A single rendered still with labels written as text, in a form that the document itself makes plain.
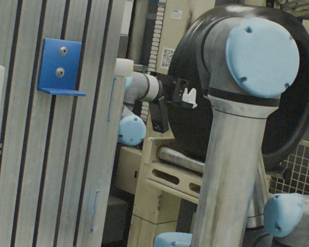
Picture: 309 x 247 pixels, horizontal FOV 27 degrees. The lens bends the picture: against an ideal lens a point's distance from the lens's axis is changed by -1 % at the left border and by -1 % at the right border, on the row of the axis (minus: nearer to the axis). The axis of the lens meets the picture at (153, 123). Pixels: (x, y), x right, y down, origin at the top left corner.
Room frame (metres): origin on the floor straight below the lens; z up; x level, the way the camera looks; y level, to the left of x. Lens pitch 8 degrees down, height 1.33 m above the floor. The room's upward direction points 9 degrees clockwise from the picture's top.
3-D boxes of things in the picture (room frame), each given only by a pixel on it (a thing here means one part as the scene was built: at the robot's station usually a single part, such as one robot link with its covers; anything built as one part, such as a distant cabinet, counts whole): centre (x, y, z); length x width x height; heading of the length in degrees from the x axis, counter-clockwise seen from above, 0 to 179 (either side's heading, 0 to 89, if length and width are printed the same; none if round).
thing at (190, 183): (2.08, -0.17, 0.84); 0.36 x 0.09 x 0.06; 47
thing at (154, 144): (2.31, -0.13, 0.90); 0.40 x 0.03 x 0.10; 137
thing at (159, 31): (2.38, 0.02, 1.19); 0.05 x 0.04 x 0.48; 137
